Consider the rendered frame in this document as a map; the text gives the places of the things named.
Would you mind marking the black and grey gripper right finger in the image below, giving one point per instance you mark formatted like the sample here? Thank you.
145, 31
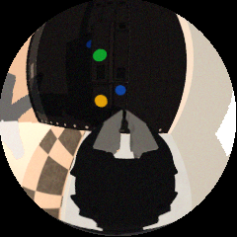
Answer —
143, 138

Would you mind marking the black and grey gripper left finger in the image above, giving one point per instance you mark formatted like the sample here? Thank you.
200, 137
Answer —
104, 138

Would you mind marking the black open-frame server rack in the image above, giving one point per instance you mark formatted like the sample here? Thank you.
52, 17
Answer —
152, 51

